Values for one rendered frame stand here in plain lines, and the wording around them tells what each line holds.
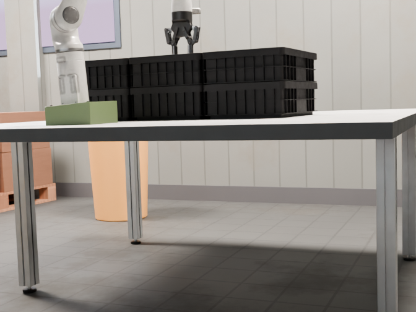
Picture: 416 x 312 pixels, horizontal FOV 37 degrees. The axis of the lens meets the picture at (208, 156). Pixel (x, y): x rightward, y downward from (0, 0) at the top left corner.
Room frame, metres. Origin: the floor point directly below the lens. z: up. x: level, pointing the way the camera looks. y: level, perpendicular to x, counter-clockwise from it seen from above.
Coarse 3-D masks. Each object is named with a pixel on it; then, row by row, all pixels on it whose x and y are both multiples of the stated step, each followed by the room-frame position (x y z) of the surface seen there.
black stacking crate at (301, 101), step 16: (208, 96) 2.18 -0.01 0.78; (224, 96) 2.16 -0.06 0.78; (240, 96) 2.13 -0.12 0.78; (256, 96) 2.11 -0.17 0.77; (272, 96) 2.08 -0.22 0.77; (288, 96) 2.12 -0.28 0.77; (304, 96) 2.28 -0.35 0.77; (208, 112) 2.19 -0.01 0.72; (224, 112) 2.16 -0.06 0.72; (240, 112) 2.13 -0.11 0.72; (256, 112) 2.11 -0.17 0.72; (272, 112) 2.08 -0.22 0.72; (288, 112) 2.12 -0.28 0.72; (304, 112) 2.25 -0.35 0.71
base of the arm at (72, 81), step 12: (60, 60) 2.07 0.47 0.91; (72, 60) 2.07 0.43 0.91; (84, 60) 2.11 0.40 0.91; (60, 72) 2.08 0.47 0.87; (72, 72) 2.07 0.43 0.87; (84, 72) 2.10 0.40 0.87; (60, 84) 2.07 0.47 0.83; (72, 84) 2.06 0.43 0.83; (84, 84) 2.09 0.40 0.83; (60, 96) 2.07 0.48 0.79; (72, 96) 2.06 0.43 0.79; (84, 96) 2.08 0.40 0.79
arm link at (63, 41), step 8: (56, 32) 2.11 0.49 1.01; (64, 32) 2.11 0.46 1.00; (72, 32) 2.14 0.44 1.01; (56, 40) 2.10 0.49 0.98; (64, 40) 2.10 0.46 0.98; (72, 40) 2.11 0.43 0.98; (56, 48) 2.08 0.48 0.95; (64, 48) 2.07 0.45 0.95; (72, 48) 2.07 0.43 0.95; (80, 48) 2.09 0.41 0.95
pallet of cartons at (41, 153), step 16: (16, 112) 4.80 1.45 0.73; (32, 112) 4.96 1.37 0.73; (0, 144) 4.65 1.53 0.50; (32, 144) 4.95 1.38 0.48; (48, 144) 5.12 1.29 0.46; (0, 160) 4.66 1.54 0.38; (48, 160) 5.10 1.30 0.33; (0, 176) 4.66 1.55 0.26; (48, 176) 5.09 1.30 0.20; (0, 192) 4.67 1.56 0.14; (48, 192) 5.08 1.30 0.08; (0, 208) 4.61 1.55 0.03
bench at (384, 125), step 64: (0, 128) 1.90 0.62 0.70; (64, 128) 1.77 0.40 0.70; (128, 128) 1.69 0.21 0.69; (192, 128) 1.62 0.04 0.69; (256, 128) 1.56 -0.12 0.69; (320, 128) 1.50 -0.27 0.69; (384, 128) 1.44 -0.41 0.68; (128, 192) 3.39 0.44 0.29; (384, 192) 2.00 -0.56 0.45; (384, 256) 2.00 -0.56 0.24
